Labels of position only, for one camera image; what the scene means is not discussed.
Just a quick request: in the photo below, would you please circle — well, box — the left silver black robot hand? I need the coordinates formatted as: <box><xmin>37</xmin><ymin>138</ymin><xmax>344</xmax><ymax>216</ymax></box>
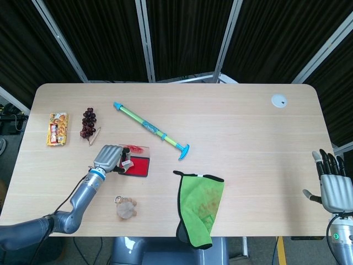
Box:
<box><xmin>93</xmin><ymin>144</ymin><xmax>133</xmax><ymax>176</ymax></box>

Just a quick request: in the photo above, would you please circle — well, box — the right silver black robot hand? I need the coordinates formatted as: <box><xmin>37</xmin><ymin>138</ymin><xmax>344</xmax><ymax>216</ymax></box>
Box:
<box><xmin>302</xmin><ymin>149</ymin><xmax>353</xmax><ymax>214</ymax></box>

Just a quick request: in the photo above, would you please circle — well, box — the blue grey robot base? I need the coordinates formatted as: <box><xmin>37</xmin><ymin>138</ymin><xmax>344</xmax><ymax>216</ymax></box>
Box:
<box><xmin>109</xmin><ymin>236</ymin><xmax>230</xmax><ymax>265</ymax></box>

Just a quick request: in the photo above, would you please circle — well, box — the red ink pad with lid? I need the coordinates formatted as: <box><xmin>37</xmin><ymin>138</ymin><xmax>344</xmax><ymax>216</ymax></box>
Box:
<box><xmin>118</xmin><ymin>144</ymin><xmax>152</xmax><ymax>178</ymax></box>

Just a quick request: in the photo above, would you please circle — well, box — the beige wooden stick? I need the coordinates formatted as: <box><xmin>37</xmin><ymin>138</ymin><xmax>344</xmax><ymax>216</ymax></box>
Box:
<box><xmin>88</xmin><ymin>126</ymin><xmax>103</xmax><ymax>147</ymax></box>

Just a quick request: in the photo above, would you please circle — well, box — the dark red grape bunch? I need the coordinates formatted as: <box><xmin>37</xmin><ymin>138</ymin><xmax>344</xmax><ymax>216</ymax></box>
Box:
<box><xmin>79</xmin><ymin>107</ymin><xmax>98</xmax><ymax>139</ymax></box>

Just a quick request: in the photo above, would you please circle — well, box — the green blue toy water pump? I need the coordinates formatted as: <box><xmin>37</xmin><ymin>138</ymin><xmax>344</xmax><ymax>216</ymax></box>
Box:
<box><xmin>113</xmin><ymin>102</ymin><xmax>191</xmax><ymax>161</ymax></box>

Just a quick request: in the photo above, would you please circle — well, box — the yellow orange snack box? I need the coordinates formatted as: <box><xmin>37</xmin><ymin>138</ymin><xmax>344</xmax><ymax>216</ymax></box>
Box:
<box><xmin>45</xmin><ymin>112</ymin><xmax>70</xmax><ymax>147</ymax></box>

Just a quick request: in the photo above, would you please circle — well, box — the green microfibre cloth black trim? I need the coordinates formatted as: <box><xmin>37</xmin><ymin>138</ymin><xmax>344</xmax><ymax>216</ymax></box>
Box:
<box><xmin>173</xmin><ymin>170</ymin><xmax>225</xmax><ymax>251</ymax></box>

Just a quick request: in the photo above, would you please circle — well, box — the black equipment on floor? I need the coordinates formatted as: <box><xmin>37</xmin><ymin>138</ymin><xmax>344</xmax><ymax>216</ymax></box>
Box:
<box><xmin>0</xmin><ymin>102</ymin><xmax>29</xmax><ymax>136</ymax></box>

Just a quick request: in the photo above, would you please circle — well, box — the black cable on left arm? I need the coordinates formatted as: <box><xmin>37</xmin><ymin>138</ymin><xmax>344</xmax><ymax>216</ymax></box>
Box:
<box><xmin>35</xmin><ymin>165</ymin><xmax>94</xmax><ymax>265</ymax></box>

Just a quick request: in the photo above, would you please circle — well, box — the beige plush keychain toy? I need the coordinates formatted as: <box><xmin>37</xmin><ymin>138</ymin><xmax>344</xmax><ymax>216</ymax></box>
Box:
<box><xmin>114</xmin><ymin>195</ymin><xmax>138</xmax><ymax>221</ymax></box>

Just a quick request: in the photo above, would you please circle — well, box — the blue floor cable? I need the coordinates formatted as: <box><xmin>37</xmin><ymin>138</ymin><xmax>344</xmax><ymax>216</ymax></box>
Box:
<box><xmin>271</xmin><ymin>236</ymin><xmax>281</xmax><ymax>265</ymax></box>

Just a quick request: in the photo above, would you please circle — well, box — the black floor cable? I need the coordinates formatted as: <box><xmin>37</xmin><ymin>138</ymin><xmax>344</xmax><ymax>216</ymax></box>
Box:
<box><xmin>72</xmin><ymin>237</ymin><xmax>104</xmax><ymax>265</ymax></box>

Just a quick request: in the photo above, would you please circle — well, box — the white round cable grommet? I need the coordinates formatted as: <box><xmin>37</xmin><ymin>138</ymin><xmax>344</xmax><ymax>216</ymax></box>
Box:
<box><xmin>271</xmin><ymin>94</ymin><xmax>288</xmax><ymax>109</ymax></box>

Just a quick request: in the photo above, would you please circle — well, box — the grey aluminium screen post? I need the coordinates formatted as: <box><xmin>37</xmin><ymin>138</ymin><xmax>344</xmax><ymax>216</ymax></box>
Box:
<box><xmin>134</xmin><ymin>0</ymin><xmax>157</xmax><ymax>83</ymax></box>
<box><xmin>291</xmin><ymin>15</ymin><xmax>353</xmax><ymax>84</ymax></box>
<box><xmin>0</xmin><ymin>86</ymin><xmax>31</xmax><ymax>115</ymax></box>
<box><xmin>212</xmin><ymin>0</ymin><xmax>243</xmax><ymax>83</ymax></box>
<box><xmin>32</xmin><ymin>0</ymin><xmax>89</xmax><ymax>83</ymax></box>

